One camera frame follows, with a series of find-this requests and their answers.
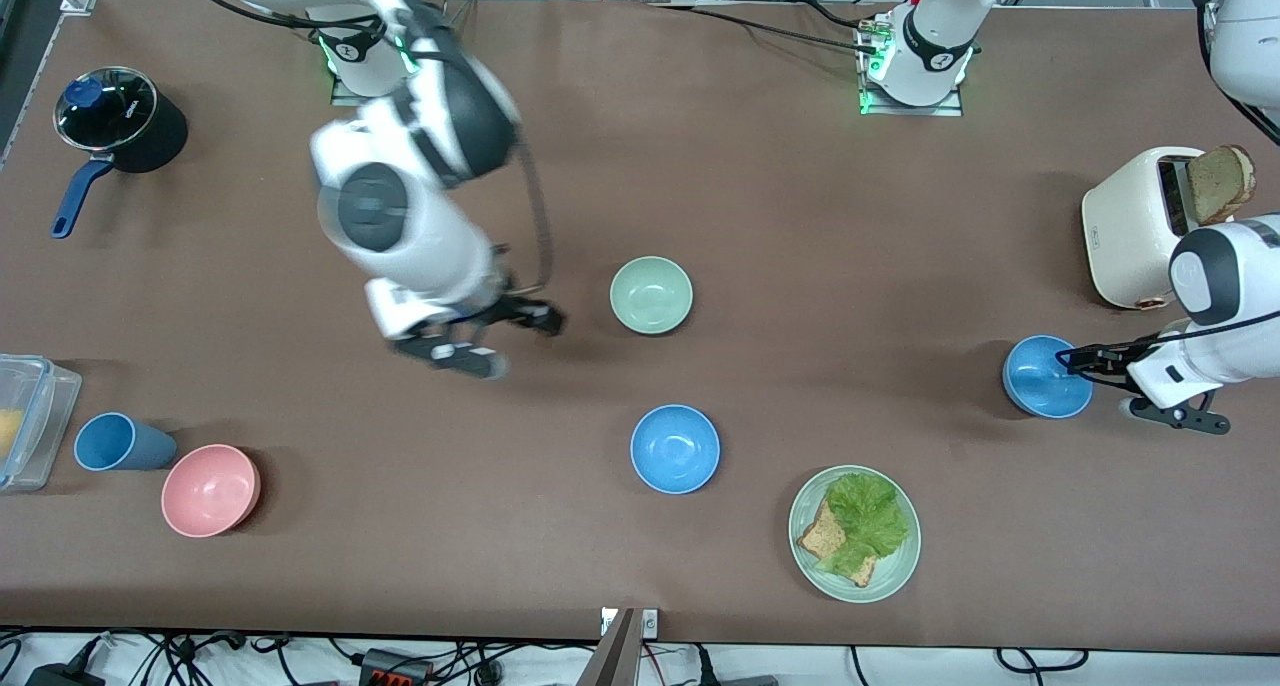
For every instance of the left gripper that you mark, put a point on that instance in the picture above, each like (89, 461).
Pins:
(1112, 358)

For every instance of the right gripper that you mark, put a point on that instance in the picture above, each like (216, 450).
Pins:
(512, 310)

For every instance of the blue bowl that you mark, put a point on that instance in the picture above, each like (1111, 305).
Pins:
(1040, 386)
(675, 449)

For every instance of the light green bowl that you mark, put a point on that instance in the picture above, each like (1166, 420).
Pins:
(651, 295)

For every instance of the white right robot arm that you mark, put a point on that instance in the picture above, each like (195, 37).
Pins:
(400, 236)

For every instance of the pink bowl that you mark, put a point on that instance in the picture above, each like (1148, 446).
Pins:
(210, 490)

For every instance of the cream toaster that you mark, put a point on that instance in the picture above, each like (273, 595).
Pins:
(1130, 226)

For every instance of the toast slice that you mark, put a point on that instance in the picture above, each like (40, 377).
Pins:
(1220, 181)

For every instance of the green lettuce leaf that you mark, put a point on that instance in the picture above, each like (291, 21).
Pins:
(870, 521)

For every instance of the light green plate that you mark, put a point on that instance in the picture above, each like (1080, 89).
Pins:
(900, 566)

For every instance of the brown bread slice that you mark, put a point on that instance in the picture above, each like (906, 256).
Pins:
(822, 538)

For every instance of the black red power strip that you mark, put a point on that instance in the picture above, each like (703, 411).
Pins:
(395, 668)

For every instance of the blue cup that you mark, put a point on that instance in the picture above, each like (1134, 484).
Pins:
(120, 442)

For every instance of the glass lid with blue knob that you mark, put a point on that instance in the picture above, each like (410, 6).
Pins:
(110, 108)

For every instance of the clear plastic container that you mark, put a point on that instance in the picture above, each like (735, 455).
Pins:
(45, 421)

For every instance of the yellow food piece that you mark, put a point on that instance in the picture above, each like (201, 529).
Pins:
(8, 434)

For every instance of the black power adapter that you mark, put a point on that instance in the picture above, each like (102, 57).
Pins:
(65, 677)

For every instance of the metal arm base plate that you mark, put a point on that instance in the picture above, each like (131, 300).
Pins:
(955, 106)
(345, 94)

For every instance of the small metal bracket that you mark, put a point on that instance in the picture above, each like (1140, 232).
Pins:
(650, 623)

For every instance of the grey camera pole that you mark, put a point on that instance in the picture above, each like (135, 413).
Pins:
(612, 656)

